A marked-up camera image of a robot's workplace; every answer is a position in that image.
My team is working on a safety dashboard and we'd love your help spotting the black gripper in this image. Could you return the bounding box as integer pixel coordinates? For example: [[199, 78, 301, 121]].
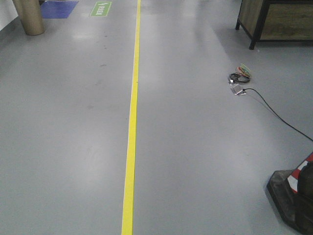
[[295, 162, 313, 234]]

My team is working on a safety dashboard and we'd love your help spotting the left red white traffic cone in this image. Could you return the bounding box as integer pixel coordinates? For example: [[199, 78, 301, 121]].
[[267, 154, 313, 234]]

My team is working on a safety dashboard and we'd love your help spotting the small silver floor box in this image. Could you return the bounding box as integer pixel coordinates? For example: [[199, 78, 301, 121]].
[[230, 84, 246, 95]]

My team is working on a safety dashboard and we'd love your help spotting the blue floor mat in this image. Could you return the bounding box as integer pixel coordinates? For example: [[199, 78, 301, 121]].
[[41, 0, 78, 19]]

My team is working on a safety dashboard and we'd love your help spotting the tan cylindrical planter pot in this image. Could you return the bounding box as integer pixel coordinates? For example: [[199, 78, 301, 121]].
[[13, 0, 45, 36]]

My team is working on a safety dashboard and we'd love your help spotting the black floor cable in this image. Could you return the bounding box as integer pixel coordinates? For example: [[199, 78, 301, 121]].
[[242, 88, 313, 142]]

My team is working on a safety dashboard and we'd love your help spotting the coiled coloured wire bundle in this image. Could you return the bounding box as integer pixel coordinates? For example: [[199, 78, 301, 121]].
[[229, 63, 252, 85]]

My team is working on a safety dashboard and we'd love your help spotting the wooden cabinet black frame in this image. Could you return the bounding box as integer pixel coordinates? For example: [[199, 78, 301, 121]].
[[235, 0, 313, 50]]

